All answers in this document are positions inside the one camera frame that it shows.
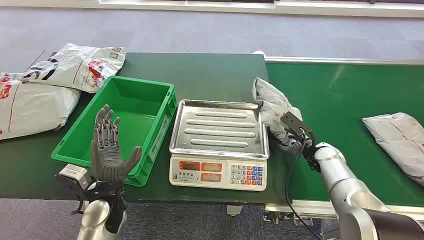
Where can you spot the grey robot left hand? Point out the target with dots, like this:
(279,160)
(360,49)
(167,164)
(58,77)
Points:
(107,160)

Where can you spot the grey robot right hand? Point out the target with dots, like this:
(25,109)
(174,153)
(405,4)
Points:
(293,147)

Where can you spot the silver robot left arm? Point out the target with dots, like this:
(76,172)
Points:
(96,217)

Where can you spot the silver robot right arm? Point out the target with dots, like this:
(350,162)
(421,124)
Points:
(351,195)

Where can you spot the green plastic basket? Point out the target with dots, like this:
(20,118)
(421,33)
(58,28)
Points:
(132,109)

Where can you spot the white electronic weighing scale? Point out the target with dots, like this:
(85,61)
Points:
(217,145)

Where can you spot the large white mailer package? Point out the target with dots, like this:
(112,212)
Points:
(31,107)

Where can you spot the white mailer package black print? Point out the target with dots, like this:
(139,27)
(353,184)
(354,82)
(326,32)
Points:
(74,68)

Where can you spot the grey mailer package red print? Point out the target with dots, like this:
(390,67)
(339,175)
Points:
(397,136)

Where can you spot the green conveyor belt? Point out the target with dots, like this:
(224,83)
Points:
(348,92)

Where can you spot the white table foot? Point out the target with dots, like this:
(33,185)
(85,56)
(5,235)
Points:
(234,210)

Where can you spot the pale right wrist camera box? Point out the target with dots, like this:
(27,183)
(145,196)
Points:
(294,123)

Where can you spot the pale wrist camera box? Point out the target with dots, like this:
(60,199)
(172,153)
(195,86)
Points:
(294,123)
(74,175)

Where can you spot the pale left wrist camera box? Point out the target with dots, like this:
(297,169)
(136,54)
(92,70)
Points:
(74,175)

